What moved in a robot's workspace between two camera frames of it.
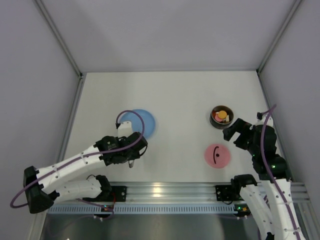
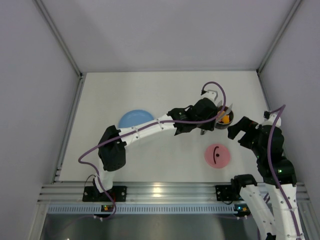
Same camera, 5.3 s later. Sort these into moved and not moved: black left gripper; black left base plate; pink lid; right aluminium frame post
Moved: black left gripper
Not moved: black left base plate; right aluminium frame post; pink lid
